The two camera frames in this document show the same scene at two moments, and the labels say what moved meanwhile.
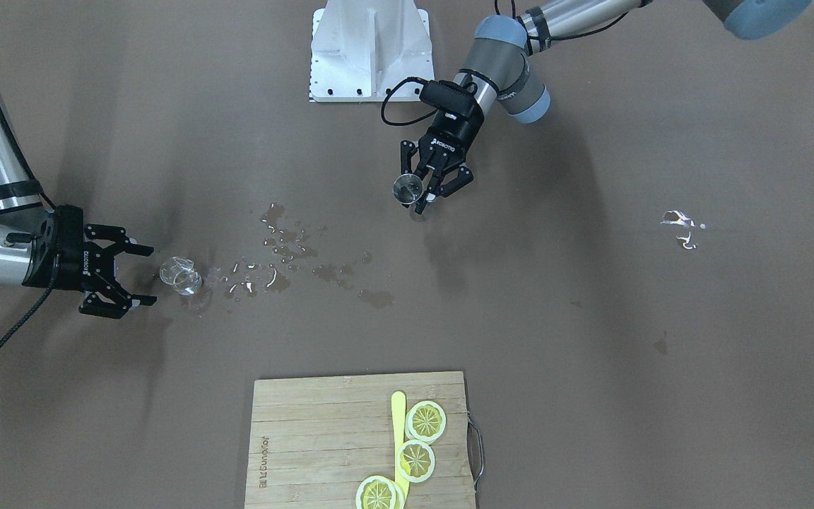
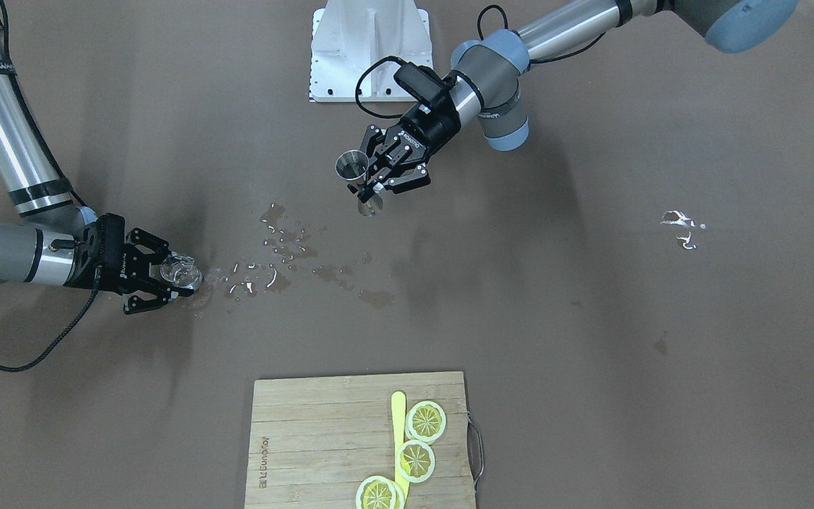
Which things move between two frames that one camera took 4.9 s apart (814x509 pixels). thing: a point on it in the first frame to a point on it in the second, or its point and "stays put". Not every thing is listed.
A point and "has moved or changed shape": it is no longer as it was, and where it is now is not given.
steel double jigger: (408, 188) has moved or changed shape
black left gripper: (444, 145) to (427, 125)
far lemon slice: (425, 421) stays put
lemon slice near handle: (380, 493) stays put
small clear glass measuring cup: (180, 273) stays put
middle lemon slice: (415, 460) stays put
